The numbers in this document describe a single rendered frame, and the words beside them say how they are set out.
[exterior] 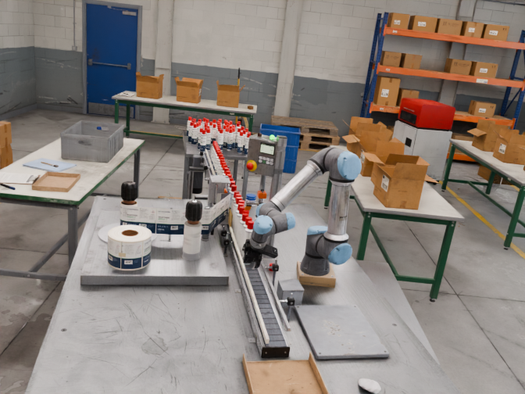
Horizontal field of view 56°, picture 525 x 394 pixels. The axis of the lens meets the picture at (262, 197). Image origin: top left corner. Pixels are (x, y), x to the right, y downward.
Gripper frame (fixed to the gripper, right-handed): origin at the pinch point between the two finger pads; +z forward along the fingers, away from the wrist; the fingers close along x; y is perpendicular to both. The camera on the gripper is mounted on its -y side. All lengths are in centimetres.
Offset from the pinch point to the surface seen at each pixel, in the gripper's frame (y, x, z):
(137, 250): 54, -8, -1
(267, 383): 7, 64, -26
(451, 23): -450, -626, 189
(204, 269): 22.8, -3.7, 8.3
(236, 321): 12.0, 31.0, -6.0
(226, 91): -56, -501, 281
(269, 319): -0.6, 33.9, -13.4
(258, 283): -1.2, 8.0, 1.6
